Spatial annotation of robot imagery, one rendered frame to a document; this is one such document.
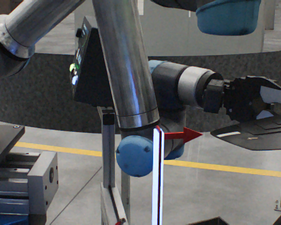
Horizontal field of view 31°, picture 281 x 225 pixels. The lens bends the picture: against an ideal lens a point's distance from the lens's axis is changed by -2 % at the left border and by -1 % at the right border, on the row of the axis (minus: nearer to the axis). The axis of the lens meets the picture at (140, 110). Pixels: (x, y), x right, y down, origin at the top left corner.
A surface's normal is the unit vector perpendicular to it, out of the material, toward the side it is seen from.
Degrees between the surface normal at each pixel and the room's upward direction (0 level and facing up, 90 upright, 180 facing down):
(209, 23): 93
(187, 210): 0
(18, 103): 90
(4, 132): 0
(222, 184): 0
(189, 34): 90
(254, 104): 90
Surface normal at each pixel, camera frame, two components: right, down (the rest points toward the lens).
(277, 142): 0.01, -0.97
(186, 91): -0.69, 0.22
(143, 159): -0.36, 0.27
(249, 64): 0.40, 0.27
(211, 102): -0.20, 0.15
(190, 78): -0.54, -0.41
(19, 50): 0.66, 0.22
